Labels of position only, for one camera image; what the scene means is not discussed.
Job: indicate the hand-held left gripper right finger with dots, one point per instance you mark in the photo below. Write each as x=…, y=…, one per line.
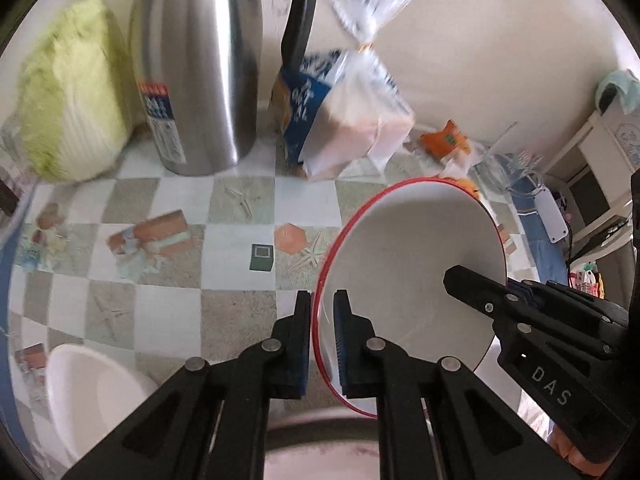
x=342, y=345

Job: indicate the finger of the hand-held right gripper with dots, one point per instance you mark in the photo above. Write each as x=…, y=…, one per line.
x=480, y=295
x=522, y=290

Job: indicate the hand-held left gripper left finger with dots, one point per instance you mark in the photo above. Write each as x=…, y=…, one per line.
x=302, y=345

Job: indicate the strawberry print bowl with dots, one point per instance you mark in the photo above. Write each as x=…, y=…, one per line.
x=415, y=240

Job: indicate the floral round plate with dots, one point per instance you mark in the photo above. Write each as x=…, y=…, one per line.
x=320, y=466

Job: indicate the white square bowl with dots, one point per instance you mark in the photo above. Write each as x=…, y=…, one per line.
x=90, y=400

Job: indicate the person's right hand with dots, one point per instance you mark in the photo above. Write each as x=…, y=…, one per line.
x=567, y=455

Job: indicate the white power strip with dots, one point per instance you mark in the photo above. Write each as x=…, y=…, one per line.
x=550, y=215

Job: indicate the white shelf unit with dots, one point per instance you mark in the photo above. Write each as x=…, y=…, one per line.
x=620, y=135

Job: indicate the bagged sliced bread loaf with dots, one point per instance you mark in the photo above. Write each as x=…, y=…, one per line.
x=350, y=125

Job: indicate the teal cloth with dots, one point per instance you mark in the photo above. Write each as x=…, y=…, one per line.
x=620, y=85

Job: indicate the stainless steel thermos jug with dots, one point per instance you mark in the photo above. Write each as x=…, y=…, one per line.
x=200, y=60

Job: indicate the napa cabbage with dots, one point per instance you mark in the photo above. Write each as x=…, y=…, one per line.
x=70, y=100

